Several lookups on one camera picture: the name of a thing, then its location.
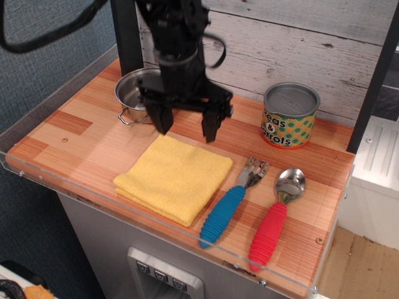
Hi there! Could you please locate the yellow rag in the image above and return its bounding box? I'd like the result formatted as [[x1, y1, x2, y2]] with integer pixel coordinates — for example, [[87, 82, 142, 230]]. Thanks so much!
[[113, 135, 233, 227]]

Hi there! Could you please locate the black vertical post right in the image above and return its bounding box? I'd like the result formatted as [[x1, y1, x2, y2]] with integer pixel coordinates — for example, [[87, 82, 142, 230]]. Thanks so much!
[[346, 0, 399, 154]]

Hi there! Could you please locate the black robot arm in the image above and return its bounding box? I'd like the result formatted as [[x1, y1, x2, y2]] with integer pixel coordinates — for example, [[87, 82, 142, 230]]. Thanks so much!
[[135, 1, 233, 143]]

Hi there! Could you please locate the grey toy fridge cabinet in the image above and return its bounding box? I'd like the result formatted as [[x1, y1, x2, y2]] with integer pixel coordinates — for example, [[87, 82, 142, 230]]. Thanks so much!
[[59, 194, 285, 298]]

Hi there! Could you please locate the white toy sink unit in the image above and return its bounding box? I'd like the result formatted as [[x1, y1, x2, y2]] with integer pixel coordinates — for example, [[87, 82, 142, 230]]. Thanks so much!
[[337, 116, 398, 249]]

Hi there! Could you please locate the peas and carrots can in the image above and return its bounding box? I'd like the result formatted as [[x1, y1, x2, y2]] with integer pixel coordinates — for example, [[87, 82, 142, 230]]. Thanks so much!
[[261, 82, 320, 150]]

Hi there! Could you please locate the steel pot with handles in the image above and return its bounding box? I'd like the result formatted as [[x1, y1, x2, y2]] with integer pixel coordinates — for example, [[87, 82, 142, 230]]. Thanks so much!
[[115, 68, 160, 126]]

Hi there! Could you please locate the clear acrylic guard rail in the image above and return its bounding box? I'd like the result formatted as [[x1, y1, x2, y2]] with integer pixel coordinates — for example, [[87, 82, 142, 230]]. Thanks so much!
[[1, 48, 354, 298]]

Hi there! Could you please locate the black vertical post left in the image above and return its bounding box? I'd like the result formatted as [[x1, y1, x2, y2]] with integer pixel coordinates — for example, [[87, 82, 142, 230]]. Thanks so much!
[[110, 0, 144, 75]]

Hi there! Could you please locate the blue handled fork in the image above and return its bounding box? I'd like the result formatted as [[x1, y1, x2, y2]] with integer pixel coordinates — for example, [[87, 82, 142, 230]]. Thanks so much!
[[199, 157, 269, 249]]

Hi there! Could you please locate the silver dispenser button panel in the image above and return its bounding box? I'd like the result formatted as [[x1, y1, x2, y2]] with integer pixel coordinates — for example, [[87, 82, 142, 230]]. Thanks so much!
[[127, 247, 204, 298]]

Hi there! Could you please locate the orange cloth at corner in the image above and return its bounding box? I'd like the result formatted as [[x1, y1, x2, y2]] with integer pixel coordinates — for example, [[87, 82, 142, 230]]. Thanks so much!
[[24, 285, 55, 299]]

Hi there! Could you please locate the red handled spoon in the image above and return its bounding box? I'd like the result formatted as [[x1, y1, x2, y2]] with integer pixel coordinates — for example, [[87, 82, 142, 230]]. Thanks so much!
[[248, 168, 305, 272]]

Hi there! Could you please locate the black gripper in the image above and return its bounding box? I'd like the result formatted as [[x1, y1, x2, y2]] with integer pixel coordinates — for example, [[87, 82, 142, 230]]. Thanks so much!
[[135, 56, 233, 143]]

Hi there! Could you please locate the black sleeved cable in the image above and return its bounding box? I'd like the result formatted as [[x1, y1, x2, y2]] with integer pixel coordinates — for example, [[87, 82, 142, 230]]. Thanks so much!
[[0, 0, 108, 54]]

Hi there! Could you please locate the black vertical post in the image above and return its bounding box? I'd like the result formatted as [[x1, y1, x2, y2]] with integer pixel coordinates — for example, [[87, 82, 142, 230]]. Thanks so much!
[[346, 0, 399, 154], [110, 0, 144, 75]]

